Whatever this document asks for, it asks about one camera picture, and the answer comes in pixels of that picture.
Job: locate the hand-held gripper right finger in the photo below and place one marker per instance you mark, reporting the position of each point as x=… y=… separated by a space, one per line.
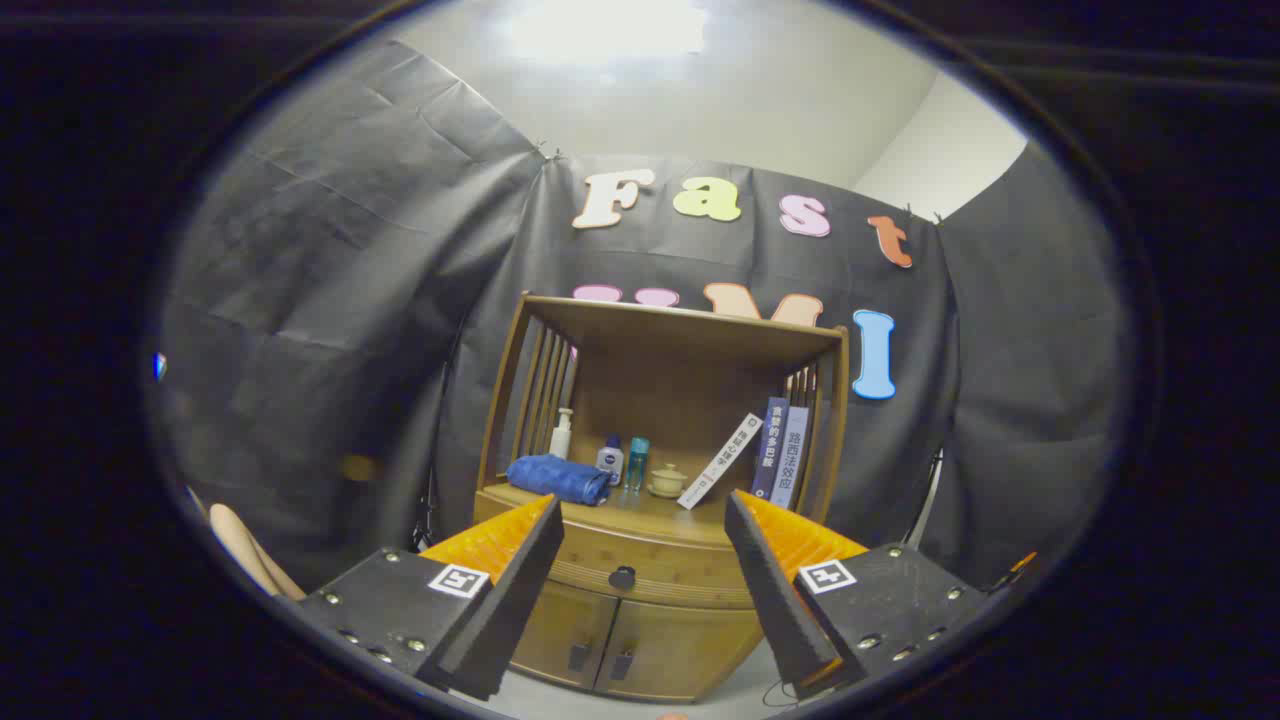
x=775 y=600

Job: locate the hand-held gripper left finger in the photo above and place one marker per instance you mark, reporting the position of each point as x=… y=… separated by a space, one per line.
x=510 y=600

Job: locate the wooden drawer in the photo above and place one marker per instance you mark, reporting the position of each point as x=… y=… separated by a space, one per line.
x=665 y=558

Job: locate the wooden cabinet door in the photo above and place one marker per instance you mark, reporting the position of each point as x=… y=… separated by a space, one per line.
x=680 y=650
x=560 y=635

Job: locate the wooden cabinet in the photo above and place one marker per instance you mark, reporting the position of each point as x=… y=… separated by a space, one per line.
x=680 y=400

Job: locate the rolled blue towel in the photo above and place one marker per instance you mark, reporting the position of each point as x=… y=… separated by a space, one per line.
x=555 y=478

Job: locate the white book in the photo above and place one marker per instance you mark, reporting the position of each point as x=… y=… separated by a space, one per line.
x=720 y=460

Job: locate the light purple book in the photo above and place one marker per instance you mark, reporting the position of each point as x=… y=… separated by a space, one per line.
x=792 y=450

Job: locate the dark blue book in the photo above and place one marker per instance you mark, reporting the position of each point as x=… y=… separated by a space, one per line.
x=770 y=445

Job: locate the beige lidded ceramic cup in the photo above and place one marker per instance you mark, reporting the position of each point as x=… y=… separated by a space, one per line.
x=667 y=482

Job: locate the white bottle blue cap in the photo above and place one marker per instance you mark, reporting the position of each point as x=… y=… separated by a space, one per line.
x=610 y=465

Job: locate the white pump bottle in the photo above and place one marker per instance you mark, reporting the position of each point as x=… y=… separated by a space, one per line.
x=561 y=438

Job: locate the clear blue bottle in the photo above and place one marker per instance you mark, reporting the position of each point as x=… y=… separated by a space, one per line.
x=638 y=462

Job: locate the beige curved object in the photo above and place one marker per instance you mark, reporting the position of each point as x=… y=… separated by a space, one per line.
x=245 y=550

